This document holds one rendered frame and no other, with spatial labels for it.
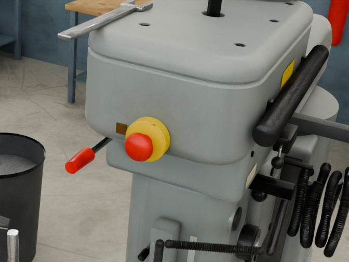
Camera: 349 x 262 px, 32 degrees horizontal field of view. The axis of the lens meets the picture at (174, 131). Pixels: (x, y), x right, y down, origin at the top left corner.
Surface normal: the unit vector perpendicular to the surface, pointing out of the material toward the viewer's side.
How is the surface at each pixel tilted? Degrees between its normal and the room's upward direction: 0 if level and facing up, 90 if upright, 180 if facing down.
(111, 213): 0
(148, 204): 90
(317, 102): 0
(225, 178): 90
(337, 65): 90
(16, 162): 0
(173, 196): 90
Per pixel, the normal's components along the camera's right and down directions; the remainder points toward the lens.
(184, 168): -0.37, 0.36
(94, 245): 0.11, -0.90
